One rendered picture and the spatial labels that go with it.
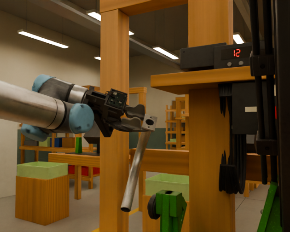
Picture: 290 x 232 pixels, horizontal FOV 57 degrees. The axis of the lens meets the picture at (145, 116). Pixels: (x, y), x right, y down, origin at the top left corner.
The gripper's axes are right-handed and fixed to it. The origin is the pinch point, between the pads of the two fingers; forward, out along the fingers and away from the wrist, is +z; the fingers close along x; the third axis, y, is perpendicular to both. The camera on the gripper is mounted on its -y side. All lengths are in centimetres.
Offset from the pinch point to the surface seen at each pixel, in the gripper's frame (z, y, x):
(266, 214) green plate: 22.6, 23.6, -29.8
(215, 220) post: 31.5, -17.4, -15.1
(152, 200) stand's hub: 8.7, -12.3, -17.3
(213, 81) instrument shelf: 14.0, 16.8, 9.9
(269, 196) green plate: 22.1, 25.7, -27.5
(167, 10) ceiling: -2, -311, 670
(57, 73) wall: -293, -617, 595
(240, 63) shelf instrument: 19.6, 22.4, 14.3
